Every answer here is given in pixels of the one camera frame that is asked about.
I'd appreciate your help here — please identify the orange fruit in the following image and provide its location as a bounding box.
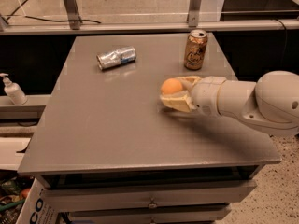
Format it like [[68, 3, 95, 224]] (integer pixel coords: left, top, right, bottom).
[[161, 78, 183, 94]]

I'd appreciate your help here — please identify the black cable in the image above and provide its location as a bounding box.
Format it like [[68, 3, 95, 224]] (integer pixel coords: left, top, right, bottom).
[[6, 0, 102, 25]]

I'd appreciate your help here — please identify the metal railing frame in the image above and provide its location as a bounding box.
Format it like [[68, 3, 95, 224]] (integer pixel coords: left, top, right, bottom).
[[0, 0, 299, 35]]

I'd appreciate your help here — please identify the white pump bottle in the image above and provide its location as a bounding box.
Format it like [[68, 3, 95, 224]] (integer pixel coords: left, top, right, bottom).
[[0, 73, 27, 105]]

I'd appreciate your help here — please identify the white cardboard box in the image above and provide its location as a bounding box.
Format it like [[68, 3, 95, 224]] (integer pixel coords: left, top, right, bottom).
[[16, 180, 58, 224]]

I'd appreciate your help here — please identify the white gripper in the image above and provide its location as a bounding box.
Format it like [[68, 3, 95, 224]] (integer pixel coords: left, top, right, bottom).
[[160, 76, 226, 116]]

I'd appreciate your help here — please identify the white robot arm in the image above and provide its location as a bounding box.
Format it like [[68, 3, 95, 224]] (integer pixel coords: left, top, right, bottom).
[[160, 71, 299, 136]]

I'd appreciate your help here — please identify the grey drawer cabinet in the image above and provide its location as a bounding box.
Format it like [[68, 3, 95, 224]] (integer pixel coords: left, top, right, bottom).
[[19, 34, 280, 224]]

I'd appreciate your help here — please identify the orange soda can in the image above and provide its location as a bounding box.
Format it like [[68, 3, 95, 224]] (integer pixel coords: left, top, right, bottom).
[[184, 29, 208, 70]]

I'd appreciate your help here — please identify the crushed silver can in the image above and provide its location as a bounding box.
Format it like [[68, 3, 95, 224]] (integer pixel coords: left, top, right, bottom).
[[96, 46, 136, 70]]

